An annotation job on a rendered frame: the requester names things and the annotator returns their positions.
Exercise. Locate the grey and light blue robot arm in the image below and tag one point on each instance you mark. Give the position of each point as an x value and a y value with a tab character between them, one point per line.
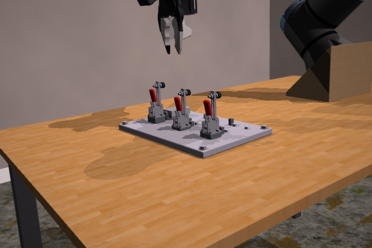
310	25

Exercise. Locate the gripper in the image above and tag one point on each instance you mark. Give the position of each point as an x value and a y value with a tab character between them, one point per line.
175	27

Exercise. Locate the black toggle clamp with red handle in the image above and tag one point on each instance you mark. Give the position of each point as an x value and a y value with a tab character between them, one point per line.
181	120

